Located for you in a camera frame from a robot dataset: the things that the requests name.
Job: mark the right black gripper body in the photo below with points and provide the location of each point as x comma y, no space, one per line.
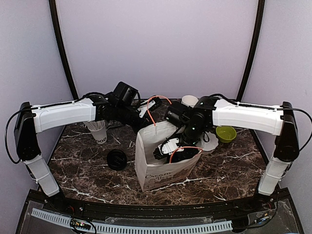
188,155

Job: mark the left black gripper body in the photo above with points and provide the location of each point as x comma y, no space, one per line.
123,114

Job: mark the white paper gift bag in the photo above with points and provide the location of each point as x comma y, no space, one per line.
179,121

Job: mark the stack of paper coffee cups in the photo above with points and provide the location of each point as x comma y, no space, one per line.
189,100

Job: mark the stack of black cup lids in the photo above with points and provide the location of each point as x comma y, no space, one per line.
116,160

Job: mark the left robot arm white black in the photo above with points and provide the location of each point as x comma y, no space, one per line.
36,127

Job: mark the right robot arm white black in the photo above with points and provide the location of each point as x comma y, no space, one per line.
217,111

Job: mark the white scalloped dish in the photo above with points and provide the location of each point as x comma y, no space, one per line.
209,143

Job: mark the white paper cup with straws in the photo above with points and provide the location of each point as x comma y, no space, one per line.
98,130

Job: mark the green bowl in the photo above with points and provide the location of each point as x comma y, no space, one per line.
225,134

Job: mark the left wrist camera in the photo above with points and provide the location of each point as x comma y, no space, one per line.
151,106

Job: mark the left black frame post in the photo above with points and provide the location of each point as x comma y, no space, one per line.
61,48

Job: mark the black frame post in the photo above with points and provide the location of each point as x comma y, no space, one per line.
252,50
61,48

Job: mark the right black frame post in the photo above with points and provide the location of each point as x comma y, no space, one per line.
252,50

